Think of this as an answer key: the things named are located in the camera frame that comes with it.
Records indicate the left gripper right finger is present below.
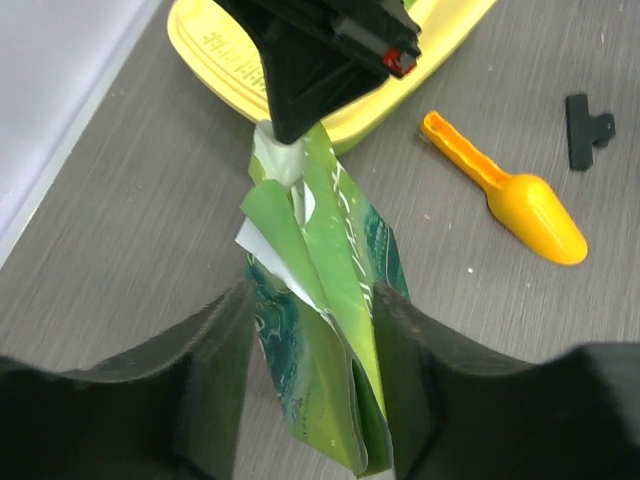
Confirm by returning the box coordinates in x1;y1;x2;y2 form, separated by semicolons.
373;284;639;479

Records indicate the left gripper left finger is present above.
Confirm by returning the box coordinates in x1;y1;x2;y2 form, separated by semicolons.
1;281;255;479

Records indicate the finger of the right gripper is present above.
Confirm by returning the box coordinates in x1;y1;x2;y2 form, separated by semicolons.
219;0;421;144

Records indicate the green cat litter bag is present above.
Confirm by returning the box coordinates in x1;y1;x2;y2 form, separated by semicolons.
236;120;407;477

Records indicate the yellow plastic scoop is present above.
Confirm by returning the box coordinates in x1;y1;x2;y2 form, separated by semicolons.
421;111;588;266

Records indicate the black bag clip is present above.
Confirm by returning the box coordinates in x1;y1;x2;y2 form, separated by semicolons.
565;93;616;172

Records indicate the yellow green litter box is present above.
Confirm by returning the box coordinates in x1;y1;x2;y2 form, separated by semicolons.
167;1;491;153

